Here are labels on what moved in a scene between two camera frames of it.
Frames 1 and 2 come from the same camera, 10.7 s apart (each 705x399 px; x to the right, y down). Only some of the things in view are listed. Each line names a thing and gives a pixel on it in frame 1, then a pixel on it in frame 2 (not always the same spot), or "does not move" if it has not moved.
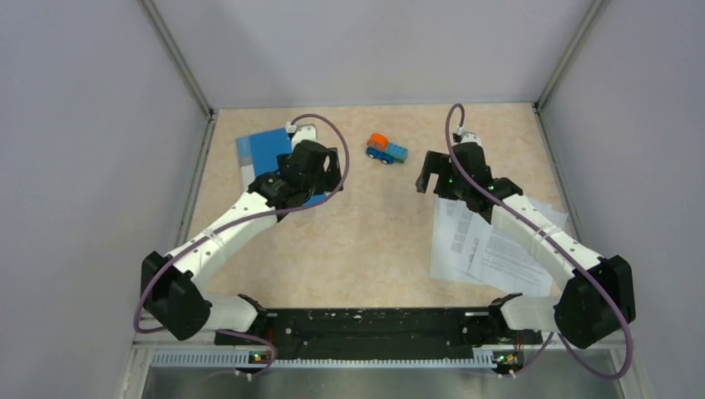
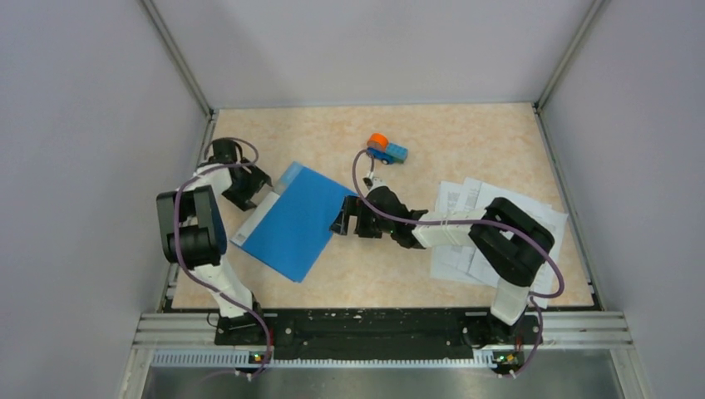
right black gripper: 431,166 -> 354,206
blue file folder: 259,151 -> 289,232
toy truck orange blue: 379,148 does not move
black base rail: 483,329 does not move
